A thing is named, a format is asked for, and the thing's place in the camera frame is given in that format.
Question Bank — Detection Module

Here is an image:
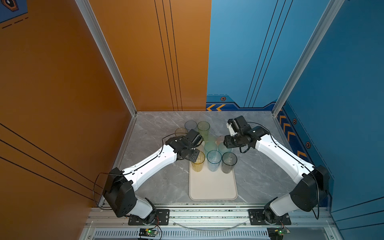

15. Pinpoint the tall blue glass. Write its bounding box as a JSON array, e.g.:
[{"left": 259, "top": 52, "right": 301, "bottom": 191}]
[
  {"left": 207, "top": 150, "right": 222, "bottom": 172},
  {"left": 185, "top": 120, "right": 198, "bottom": 132}
]

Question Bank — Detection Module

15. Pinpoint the tall blue glass rear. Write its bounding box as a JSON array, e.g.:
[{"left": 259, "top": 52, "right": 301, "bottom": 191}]
[{"left": 185, "top": 120, "right": 198, "bottom": 132}]

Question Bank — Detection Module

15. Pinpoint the right circuit board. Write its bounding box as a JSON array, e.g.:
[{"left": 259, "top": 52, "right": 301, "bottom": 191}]
[{"left": 267, "top": 228, "right": 291, "bottom": 240}]

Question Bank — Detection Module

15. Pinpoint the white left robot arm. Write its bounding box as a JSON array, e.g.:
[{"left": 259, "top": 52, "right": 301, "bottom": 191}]
[{"left": 103, "top": 130, "right": 203, "bottom": 224}]

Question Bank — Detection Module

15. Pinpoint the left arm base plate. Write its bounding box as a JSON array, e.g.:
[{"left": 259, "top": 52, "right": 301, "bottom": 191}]
[{"left": 128, "top": 209, "right": 170, "bottom": 226}]

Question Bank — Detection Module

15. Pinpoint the left circuit board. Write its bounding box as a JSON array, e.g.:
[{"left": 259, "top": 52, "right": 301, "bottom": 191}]
[{"left": 138, "top": 228, "right": 160, "bottom": 240}]

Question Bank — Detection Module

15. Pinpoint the tall green glass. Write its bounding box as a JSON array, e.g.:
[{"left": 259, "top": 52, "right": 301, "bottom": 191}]
[{"left": 197, "top": 121, "right": 211, "bottom": 141}]

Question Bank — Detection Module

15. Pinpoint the tall yellow glass rear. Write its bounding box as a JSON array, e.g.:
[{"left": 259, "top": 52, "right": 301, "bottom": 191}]
[{"left": 175, "top": 128, "right": 188, "bottom": 137}]

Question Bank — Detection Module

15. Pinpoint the teal glass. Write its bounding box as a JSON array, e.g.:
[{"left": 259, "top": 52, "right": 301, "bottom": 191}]
[
  {"left": 204, "top": 141, "right": 218, "bottom": 153},
  {"left": 218, "top": 143, "right": 232, "bottom": 155}
]

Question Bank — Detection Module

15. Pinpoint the circuit board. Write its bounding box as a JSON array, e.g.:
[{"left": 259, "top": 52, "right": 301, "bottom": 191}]
[
  {"left": 267, "top": 228, "right": 291, "bottom": 240},
  {"left": 138, "top": 228, "right": 160, "bottom": 240}
]

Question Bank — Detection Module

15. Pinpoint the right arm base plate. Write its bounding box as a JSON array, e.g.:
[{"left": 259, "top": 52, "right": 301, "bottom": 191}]
[{"left": 248, "top": 209, "right": 292, "bottom": 226}]

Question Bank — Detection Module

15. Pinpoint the tall blue glass front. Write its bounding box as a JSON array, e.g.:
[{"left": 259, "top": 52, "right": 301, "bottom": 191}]
[{"left": 207, "top": 150, "right": 222, "bottom": 172}]

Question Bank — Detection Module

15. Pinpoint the cream plastic tray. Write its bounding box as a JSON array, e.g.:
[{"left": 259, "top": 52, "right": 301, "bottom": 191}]
[{"left": 189, "top": 142, "right": 238, "bottom": 201}]

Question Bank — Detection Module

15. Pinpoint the small green glass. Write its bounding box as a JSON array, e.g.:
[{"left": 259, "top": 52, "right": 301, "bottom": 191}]
[{"left": 205, "top": 135, "right": 217, "bottom": 143}]

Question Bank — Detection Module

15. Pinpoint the tall dark grey glass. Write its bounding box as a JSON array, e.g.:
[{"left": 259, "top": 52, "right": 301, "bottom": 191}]
[{"left": 222, "top": 152, "right": 238, "bottom": 174}]

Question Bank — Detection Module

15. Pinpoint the aluminium corner post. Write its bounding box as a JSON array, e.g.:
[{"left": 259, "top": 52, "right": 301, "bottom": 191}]
[
  {"left": 75, "top": 0, "right": 137, "bottom": 117},
  {"left": 272, "top": 0, "right": 345, "bottom": 117}
]

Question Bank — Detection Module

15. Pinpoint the aluminium corner post right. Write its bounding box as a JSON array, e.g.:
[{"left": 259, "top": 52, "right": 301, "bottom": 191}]
[{"left": 272, "top": 0, "right": 345, "bottom": 117}]

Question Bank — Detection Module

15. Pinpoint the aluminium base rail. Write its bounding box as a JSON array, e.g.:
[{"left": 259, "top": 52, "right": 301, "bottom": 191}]
[{"left": 80, "top": 204, "right": 343, "bottom": 240}]

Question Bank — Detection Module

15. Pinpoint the aluminium corner post left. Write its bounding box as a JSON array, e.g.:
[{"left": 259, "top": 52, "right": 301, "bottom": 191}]
[{"left": 75, "top": 0, "right": 137, "bottom": 117}]

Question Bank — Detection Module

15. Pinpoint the tall yellow glass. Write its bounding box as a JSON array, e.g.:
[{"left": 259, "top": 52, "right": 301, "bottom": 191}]
[
  {"left": 175, "top": 128, "right": 188, "bottom": 137},
  {"left": 191, "top": 151, "right": 206, "bottom": 172}
]

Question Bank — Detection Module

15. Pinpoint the tall yellow glass front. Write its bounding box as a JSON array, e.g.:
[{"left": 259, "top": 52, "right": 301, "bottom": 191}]
[{"left": 191, "top": 151, "right": 206, "bottom": 172}]

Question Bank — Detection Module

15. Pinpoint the teal glass front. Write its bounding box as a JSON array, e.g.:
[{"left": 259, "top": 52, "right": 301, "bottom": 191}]
[{"left": 204, "top": 141, "right": 218, "bottom": 153}]

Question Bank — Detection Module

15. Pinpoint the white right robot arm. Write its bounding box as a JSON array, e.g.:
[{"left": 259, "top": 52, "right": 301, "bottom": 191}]
[{"left": 224, "top": 116, "right": 330, "bottom": 225}]

